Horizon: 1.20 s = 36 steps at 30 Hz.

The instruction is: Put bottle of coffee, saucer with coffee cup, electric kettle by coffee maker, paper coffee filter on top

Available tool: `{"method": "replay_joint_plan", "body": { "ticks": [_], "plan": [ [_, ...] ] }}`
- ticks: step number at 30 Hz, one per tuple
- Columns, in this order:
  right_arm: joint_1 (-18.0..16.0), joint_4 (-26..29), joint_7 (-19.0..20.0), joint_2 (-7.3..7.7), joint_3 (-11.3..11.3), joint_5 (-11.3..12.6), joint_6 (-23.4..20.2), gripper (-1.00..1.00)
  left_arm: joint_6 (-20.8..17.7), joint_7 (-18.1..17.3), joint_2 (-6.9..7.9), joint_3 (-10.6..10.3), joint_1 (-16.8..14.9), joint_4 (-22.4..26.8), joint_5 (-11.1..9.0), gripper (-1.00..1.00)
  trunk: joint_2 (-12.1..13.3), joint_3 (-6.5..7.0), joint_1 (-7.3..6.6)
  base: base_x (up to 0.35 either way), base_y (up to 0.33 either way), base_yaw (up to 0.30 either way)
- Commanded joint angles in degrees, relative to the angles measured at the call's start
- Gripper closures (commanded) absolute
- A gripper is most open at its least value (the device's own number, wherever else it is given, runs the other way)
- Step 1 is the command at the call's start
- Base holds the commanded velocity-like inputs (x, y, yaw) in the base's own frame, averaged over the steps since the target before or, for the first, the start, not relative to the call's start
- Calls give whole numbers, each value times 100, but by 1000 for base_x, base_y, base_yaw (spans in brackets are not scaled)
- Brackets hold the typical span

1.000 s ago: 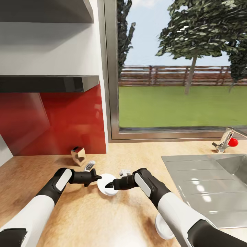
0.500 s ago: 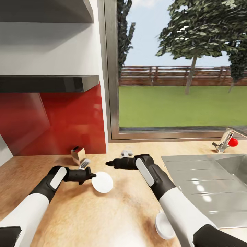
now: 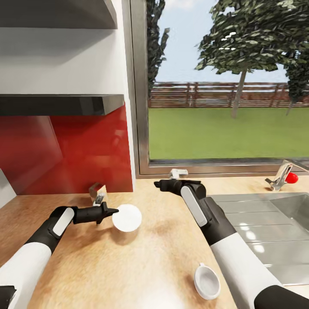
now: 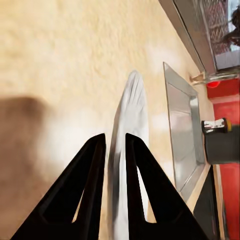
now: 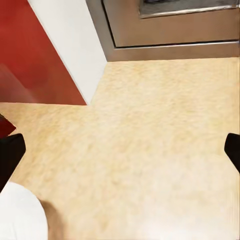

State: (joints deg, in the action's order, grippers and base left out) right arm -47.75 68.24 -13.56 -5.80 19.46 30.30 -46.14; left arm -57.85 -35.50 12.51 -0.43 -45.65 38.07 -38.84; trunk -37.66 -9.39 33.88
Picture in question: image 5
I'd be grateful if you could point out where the saucer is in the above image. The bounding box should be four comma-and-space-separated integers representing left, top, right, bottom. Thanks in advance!
0, 181, 48, 240

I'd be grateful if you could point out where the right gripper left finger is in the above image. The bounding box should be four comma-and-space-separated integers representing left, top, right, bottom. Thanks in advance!
0, 133, 26, 193

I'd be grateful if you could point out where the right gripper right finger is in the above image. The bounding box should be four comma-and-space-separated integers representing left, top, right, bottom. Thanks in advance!
224, 132, 240, 173

